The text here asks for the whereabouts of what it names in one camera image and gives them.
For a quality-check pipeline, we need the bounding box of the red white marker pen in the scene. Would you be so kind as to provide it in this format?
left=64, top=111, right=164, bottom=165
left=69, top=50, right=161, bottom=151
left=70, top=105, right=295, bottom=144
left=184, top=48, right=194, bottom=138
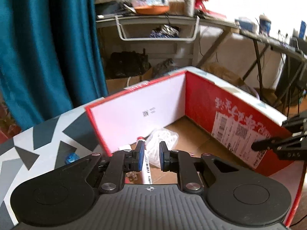
left=137, top=136, right=153, bottom=185

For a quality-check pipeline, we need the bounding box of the clear box of floss picks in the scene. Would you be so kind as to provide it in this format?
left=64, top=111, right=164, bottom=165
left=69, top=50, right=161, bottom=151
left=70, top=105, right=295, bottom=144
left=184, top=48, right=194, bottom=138
left=145, top=128, right=180, bottom=168

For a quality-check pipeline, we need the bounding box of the red cardboard box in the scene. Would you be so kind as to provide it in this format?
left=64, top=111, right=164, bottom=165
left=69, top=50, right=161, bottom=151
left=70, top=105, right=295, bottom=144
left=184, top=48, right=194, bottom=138
left=85, top=67, right=306, bottom=226

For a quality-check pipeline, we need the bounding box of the black key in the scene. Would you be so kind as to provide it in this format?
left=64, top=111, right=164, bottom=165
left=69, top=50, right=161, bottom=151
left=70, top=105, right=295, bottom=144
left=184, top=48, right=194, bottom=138
left=126, top=171, right=138, bottom=182

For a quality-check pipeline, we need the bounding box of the brown cardboard box on floor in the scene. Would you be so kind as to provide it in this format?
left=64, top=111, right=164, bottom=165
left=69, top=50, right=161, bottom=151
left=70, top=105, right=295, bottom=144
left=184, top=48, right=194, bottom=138
left=106, top=67, right=153, bottom=94

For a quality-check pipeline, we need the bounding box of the cluttered desk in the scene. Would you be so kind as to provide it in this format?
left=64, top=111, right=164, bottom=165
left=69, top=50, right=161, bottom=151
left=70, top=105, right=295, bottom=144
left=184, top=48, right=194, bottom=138
left=96, top=15, right=306, bottom=78

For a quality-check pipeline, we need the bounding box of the black bag under desk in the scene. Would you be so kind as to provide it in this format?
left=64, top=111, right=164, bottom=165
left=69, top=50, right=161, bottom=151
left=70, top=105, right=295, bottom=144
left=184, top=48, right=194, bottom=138
left=105, top=48, right=151, bottom=79

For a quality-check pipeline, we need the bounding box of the blue white paper cup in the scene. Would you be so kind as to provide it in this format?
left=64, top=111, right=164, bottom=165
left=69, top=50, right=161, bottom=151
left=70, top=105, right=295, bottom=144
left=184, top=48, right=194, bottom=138
left=259, top=15, right=271, bottom=36

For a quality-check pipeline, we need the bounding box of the teal blue curtain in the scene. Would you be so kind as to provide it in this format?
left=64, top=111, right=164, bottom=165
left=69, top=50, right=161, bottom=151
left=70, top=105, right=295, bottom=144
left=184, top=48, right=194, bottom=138
left=1, top=0, right=108, bottom=130

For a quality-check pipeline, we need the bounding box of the orange bowl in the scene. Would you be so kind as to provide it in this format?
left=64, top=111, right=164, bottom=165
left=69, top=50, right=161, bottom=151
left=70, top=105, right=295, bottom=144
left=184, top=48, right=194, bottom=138
left=134, top=5, right=170, bottom=15

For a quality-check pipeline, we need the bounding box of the cotton swab container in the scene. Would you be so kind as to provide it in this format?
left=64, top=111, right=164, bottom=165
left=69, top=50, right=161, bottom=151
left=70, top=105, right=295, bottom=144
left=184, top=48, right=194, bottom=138
left=168, top=0, right=185, bottom=16

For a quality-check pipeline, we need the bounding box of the white wire under-desk basket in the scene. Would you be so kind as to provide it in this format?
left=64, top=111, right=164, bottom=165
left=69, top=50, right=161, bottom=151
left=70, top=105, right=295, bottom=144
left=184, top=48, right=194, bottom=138
left=115, top=15, right=201, bottom=42

